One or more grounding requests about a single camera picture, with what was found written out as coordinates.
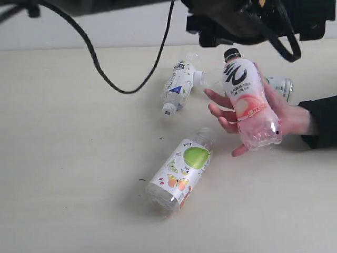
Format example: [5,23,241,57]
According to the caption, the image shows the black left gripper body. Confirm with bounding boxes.
[183,1,326,47]

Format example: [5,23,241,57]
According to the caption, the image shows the blue label bottle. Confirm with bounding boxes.
[162,53,205,116]

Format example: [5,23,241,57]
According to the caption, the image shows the pink peach soda bottle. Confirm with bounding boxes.
[222,48,282,150]

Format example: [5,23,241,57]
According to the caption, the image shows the butterfly label clear bottle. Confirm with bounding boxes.
[145,128,216,217]

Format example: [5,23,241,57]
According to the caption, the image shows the black sleeved forearm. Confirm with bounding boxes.
[299,96,336,149]

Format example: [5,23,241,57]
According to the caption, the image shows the lime label water bottle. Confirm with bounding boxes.
[196,69,293,102]

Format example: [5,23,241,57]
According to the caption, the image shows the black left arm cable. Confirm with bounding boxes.
[0,0,176,94]

